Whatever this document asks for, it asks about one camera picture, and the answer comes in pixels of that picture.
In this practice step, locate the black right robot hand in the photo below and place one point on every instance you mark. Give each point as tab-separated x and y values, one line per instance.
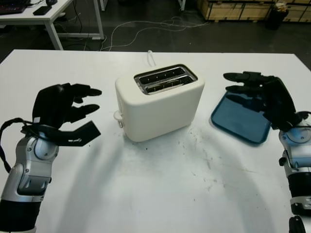
277	99

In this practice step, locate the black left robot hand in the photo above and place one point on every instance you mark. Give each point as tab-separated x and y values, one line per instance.
51	104

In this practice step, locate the white toaster lever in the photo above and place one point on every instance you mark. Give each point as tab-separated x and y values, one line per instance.
117	115

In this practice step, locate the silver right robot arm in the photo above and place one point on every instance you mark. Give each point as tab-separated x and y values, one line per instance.
298	155

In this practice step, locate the blue plastic tray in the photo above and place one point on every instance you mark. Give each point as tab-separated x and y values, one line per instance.
233	121

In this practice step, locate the small silver toaster dial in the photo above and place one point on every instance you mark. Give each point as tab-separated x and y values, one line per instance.
121	123

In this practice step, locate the cream two-slot toaster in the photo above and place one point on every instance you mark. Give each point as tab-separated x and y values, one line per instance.
158	114

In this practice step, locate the black waste bin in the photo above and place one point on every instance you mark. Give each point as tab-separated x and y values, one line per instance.
276	19

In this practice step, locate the white office desk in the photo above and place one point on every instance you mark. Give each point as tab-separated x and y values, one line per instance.
36	20

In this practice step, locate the black smartphone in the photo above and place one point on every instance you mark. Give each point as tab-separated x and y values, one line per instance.
42	10

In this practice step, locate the wooden crate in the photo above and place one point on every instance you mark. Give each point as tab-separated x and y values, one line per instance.
238	9

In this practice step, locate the black computer mouse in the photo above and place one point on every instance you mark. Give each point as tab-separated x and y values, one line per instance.
51	2

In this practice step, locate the black laptop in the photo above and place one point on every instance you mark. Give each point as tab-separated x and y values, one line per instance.
12	6

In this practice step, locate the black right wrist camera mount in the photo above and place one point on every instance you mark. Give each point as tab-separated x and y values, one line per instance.
289	122

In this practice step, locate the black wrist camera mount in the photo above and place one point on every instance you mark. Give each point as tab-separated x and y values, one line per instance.
82	136
289	122

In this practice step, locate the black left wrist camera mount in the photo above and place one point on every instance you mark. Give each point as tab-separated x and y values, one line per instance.
82	136

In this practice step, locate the white table frame legs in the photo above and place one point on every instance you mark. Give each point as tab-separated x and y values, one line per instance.
102	5

